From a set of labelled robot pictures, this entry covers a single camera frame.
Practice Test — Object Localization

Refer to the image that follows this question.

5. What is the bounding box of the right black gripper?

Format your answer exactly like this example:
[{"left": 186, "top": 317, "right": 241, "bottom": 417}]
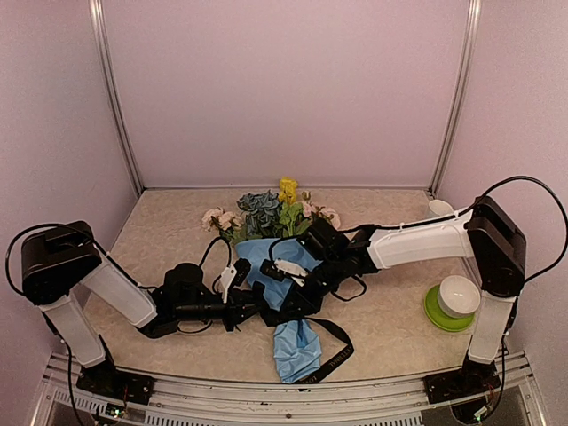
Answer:
[{"left": 278, "top": 255, "right": 344, "bottom": 319}]

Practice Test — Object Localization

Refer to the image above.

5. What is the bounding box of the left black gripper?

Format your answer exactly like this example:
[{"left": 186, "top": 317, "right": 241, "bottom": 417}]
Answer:
[{"left": 176, "top": 290, "right": 267, "bottom": 331}]

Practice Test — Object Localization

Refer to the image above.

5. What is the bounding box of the pink fake rose bunch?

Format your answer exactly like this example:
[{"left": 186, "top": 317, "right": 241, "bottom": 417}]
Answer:
[{"left": 301, "top": 191, "right": 341, "bottom": 230}]

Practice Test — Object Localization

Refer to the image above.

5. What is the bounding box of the yellow fake flower stem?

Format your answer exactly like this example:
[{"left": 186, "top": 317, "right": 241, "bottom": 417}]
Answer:
[{"left": 278, "top": 177, "right": 312, "bottom": 237}]

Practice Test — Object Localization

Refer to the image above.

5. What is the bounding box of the blue fake rose bunch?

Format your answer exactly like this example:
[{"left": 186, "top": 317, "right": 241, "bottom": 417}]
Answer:
[{"left": 236, "top": 190, "right": 283, "bottom": 240}]

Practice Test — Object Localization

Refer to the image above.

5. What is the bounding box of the blue wrapping paper sheet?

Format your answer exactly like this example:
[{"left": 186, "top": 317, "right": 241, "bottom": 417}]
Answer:
[{"left": 233, "top": 237, "right": 324, "bottom": 385}]

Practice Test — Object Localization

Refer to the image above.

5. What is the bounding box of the light blue ceramic mug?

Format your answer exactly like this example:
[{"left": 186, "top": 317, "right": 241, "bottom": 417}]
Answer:
[{"left": 427, "top": 200, "right": 454, "bottom": 218}]

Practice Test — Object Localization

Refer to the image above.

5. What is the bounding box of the black ribbon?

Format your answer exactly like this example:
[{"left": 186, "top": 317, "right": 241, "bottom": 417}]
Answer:
[{"left": 259, "top": 301, "right": 355, "bottom": 386}]

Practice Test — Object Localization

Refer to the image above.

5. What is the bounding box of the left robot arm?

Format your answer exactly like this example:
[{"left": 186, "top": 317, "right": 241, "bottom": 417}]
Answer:
[{"left": 16, "top": 221, "right": 260, "bottom": 405}]

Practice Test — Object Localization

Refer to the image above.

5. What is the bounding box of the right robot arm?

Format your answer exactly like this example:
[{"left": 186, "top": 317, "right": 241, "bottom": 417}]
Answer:
[{"left": 261, "top": 195, "right": 526, "bottom": 404}]

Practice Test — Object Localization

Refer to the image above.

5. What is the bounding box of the green plate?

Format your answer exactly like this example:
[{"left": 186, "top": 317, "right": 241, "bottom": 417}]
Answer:
[{"left": 423, "top": 285, "right": 475, "bottom": 333}]

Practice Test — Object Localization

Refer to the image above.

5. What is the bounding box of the white ceramic bowl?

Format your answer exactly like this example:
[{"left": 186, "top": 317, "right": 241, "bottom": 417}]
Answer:
[{"left": 437, "top": 275, "right": 481, "bottom": 319}]

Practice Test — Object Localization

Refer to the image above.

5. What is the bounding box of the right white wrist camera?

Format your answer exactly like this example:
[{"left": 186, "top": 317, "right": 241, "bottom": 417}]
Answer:
[{"left": 260, "top": 259, "right": 308, "bottom": 287}]

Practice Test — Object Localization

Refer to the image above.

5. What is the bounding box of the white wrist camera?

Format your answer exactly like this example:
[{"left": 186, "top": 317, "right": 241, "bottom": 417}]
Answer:
[
  {"left": 218, "top": 258, "right": 251, "bottom": 304},
  {"left": 260, "top": 259, "right": 308, "bottom": 287}
]

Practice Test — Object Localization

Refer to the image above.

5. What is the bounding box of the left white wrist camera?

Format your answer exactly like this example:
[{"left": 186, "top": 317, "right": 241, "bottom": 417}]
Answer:
[{"left": 218, "top": 258, "right": 251, "bottom": 304}]

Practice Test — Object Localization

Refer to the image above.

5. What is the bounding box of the front aluminium rail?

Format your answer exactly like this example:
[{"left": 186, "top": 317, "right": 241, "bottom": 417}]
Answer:
[{"left": 42, "top": 352, "right": 540, "bottom": 426}]

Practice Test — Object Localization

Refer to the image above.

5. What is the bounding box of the right aluminium frame post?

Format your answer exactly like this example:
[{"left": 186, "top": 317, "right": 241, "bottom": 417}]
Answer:
[{"left": 428, "top": 0, "right": 483, "bottom": 198}]

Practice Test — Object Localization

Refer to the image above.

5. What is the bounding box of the aluminium frame post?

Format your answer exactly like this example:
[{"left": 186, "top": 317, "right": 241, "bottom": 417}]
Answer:
[
  {"left": 428, "top": 0, "right": 483, "bottom": 198},
  {"left": 89, "top": 0, "right": 146, "bottom": 198}
]

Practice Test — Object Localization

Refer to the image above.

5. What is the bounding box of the left aluminium frame post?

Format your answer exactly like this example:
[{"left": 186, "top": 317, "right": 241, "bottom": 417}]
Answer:
[{"left": 89, "top": 0, "right": 146, "bottom": 198}]

